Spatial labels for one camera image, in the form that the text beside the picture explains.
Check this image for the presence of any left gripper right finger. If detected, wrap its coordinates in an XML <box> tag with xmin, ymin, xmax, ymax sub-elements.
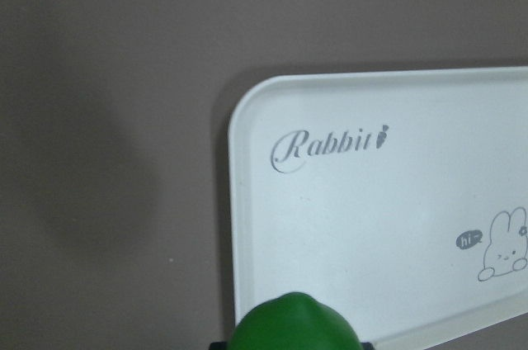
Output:
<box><xmin>361</xmin><ymin>342</ymin><xmax>375</xmax><ymax>350</ymax></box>

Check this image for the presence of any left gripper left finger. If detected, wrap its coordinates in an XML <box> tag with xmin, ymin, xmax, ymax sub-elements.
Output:
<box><xmin>209</xmin><ymin>341</ymin><xmax>229</xmax><ymax>350</ymax></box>

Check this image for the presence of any green lime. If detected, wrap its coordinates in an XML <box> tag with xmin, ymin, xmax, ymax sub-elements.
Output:
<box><xmin>227</xmin><ymin>292</ymin><xmax>362</xmax><ymax>349</ymax></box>

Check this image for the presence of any white rabbit tray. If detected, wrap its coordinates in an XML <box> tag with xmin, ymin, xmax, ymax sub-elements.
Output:
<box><xmin>229</xmin><ymin>67</ymin><xmax>527</xmax><ymax>349</ymax></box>

